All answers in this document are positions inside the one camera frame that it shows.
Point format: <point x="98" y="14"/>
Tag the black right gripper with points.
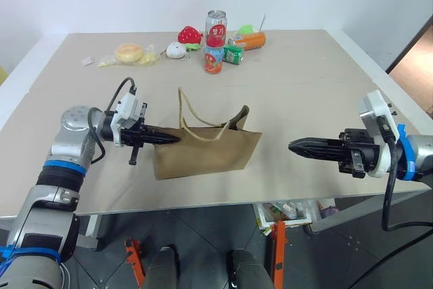
<point x="363" y="153"/>

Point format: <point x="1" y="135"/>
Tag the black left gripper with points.
<point x="133" y="136"/>

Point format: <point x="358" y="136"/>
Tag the brown paper bag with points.
<point x="206" y="157"/>

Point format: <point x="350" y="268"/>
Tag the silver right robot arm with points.
<point x="421" y="157"/>

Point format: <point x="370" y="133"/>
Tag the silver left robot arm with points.
<point x="44" y="201"/>

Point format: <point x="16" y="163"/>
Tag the white box of clutter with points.
<point x="284" y="212"/>

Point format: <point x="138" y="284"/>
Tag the grey table leg brace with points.
<point x="91" y="231"/>
<point x="355" y="214"/>

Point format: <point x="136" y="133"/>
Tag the white round plush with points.
<point x="176" y="50"/>

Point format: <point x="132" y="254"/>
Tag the bread bun in plastic wrapper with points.
<point x="128" y="52"/>

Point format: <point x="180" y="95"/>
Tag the short strawberry drink can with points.
<point x="213" y="61"/>

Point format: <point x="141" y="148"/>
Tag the small white paper scrap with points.
<point x="86" y="61"/>

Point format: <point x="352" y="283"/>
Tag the red strawberry plush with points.
<point x="188" y="34"/>

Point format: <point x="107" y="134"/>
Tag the green drink can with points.
<point x="233" y="55"/>

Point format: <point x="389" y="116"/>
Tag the orange metal stand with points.
<point x="134" y="262"/>
<point x="279" y="255"/>

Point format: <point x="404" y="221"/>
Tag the tall red drink can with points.
<point x="216" y="32"/>

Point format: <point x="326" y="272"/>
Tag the brown wooden door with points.
<point x="412" y="69"/>

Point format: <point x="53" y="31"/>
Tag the dark rounded shape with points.
<point x="162" y="268"/>
<point x="248" y="272"/>

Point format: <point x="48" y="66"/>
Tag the light green plush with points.
<point x="246" y="29"/>

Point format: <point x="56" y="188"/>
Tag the thin white straw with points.
<point x="262" y="22"/>

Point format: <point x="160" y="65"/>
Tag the yellow object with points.
<point x="2" y="75"/>

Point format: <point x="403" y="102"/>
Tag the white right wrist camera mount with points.
<point x="375" y="103"/>

